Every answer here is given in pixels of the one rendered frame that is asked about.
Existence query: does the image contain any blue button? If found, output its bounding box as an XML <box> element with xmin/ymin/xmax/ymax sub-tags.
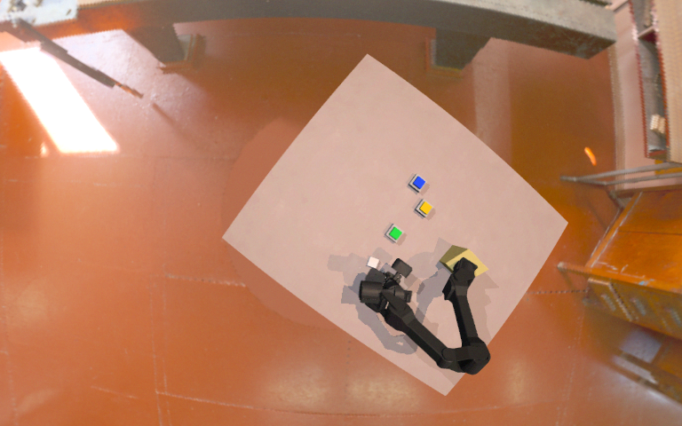
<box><xmin>408</xmin><ymin>173</ymin><xmax>427</xmax><ymax>193</ymax></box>

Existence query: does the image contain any green button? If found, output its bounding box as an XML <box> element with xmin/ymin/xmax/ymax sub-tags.
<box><xmin>385</xmin><ymin>224</ymin><xmax>405</xmax><ymax>243</ymax></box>

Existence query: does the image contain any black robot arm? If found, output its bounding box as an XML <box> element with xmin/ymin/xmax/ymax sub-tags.
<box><xmin>359</xmin><ymin>257</ymin><xmax>491</xmax><ymax>375</ymax></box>

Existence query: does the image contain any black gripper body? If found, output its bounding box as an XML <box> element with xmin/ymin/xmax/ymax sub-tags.
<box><xmin>365</xmin><ymin>258</ymin><xmax>413</xmax><ymax>312</ymax></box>

